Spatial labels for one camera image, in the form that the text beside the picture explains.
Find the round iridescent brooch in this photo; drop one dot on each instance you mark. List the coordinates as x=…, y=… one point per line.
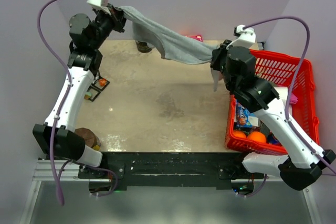
x=88, y=95

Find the toilet paper roll black wrapper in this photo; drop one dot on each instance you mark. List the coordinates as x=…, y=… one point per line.
x=143, y=47

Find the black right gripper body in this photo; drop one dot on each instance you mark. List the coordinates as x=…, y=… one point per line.
x=218, y=62

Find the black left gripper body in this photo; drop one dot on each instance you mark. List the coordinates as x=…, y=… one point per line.
x=116, y=23

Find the orange pink snack box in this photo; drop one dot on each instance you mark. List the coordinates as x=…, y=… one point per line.
x=196, y=37

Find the brown wooden block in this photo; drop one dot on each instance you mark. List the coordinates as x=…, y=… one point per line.
x=89, y=137

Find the blue snack packet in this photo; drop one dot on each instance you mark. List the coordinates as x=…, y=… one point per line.
x=244, y=118

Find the black brooch display case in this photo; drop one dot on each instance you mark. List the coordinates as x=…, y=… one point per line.
x=96, y=86

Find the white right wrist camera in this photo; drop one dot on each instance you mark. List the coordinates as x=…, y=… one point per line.
x=245, y=37

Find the red plastic basket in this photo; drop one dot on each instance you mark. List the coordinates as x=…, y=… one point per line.
x=282, y=70

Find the pink packet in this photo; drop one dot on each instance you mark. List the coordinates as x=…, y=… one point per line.
x=292, y=99

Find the blue white wipes roll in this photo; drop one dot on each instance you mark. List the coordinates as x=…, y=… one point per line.
x=283, y=93

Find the orange maple leaf brooch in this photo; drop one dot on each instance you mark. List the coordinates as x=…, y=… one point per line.
x=102, y=82

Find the grey sleeveless shirt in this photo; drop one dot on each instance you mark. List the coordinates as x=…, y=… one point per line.
x=170, y=44

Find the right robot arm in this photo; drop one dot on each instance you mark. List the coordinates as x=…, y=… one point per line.
x=305, y=160

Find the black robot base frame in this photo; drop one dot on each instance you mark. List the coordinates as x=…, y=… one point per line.
x=166, y=169

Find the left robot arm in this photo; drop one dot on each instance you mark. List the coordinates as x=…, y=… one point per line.
x=56, y=136

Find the orange fruit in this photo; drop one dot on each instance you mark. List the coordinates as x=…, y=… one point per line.
x=239, y=134
x=257, y=137

